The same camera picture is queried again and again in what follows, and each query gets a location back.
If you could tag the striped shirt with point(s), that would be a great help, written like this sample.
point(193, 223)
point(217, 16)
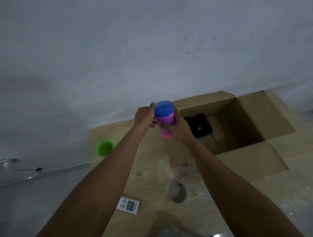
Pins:
point(176, 232)

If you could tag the person's right hand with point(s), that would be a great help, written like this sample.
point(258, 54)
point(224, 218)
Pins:
point(182, 129)

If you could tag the white remote control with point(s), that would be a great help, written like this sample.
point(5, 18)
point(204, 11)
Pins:
point(127, 205)

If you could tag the black rectangular pouch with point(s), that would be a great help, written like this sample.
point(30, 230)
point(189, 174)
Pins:
point(198, 122)

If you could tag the brown cardboard box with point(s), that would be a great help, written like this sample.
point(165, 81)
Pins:
point(256, 158)

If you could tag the blue plastic cup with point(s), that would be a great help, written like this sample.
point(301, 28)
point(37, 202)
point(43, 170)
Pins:
point(163, 110)

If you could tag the person's left forearm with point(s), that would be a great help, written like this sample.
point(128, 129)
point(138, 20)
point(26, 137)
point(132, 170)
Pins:
point(93, 190)

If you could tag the person's left hand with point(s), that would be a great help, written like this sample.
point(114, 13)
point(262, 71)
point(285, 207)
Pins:
point(144, 117)

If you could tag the green plastic cup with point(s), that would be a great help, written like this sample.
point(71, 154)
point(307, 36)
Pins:
point(104, 147)

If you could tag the purple plastic holder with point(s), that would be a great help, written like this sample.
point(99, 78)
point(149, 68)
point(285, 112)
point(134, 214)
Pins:
point(199, 140)

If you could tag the clear tape roll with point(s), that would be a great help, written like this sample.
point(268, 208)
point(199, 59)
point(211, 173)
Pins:
point(185, 194)

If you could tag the pink plastic cup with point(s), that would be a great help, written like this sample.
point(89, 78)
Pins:
point(165, 120)

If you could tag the person's right forearm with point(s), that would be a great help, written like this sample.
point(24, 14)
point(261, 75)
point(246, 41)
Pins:
point(239, 193)

